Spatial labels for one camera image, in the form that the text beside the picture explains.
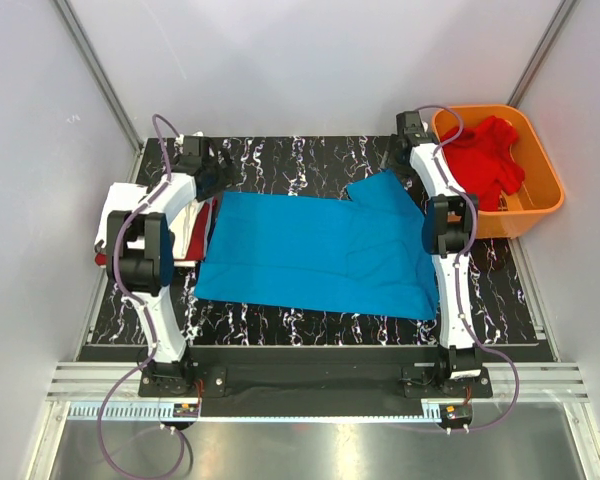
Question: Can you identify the bright red t shirt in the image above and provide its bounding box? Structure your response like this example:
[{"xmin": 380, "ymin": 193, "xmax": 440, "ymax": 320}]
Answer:
[{"xmin": 443, "ymin": 116, "xmax": 525, "ymax": 211}]

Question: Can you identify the dark red t shirt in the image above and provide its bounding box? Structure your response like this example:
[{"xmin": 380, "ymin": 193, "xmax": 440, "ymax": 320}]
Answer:
[{"xmin": 94, "ymin": 196, "xmax": 218, "ymax": 268}]

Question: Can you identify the blue t shirt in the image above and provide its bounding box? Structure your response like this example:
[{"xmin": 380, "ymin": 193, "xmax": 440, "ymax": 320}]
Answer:
[{"xmin": 195, "ymin": 171, "xmax": 439, "ymax": 321}]

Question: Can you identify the orange plastic basket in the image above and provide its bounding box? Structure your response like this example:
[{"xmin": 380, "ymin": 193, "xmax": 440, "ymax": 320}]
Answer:
[{"xmin": 432, "ymin": 104, "xmax": 565, "ymax": 239}]

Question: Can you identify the white t shirt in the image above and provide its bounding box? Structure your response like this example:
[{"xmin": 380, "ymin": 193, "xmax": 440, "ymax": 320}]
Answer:
[{"xmin": 94, "ymin": 182, "xmax": 203, "ymax": 267}]

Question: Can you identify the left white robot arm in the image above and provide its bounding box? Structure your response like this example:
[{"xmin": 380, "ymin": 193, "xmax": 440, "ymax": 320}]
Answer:
[{"xmin": 94, "ymin": 134, "xmax": 234, "ymax": 394}]

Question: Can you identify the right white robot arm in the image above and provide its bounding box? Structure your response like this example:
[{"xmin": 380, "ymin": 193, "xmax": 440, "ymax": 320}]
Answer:
[{"xmin": 382, "ymin": 110, "xmax": 482, "ymax": 389}]

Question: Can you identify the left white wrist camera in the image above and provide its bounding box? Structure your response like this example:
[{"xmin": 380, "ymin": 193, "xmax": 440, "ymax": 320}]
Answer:
[{"xmin": 175, "ymin": 131, "xmax": 204, "ymax": 144}]

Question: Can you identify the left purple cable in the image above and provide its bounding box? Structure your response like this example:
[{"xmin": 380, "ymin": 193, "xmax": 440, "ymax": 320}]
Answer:
[{"xmin": 95, "ymin": 113, "xmax": 194, "ymax": 474}]

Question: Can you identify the right aluminium frame post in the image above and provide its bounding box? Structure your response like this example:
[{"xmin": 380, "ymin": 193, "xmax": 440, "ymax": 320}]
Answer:
[{"xmin": 507, "ymin": 0, "xmax": 580, "ymax": 108}]

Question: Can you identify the aluminium frame post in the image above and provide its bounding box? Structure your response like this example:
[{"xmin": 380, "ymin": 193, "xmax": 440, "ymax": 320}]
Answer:
[
  {"xmin": 507, "ymin": 0, "xmax": 580, "ymax": 108},
  {"xmin": 51, "ymin": 0, "xmax": 144, "ymax": 153}
]

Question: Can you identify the left aluminium frame post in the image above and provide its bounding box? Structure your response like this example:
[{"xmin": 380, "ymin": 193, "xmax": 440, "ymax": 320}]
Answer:
[{"xmin": 51, "ymin": 0, "xmax": 144, "ymax": 153}]

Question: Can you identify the grey slotted cable duct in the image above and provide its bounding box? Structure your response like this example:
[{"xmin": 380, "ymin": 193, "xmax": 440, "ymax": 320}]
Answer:
[{"xmin": 68, "ymin": 400, "xmax": 474, "ymax": 425}]

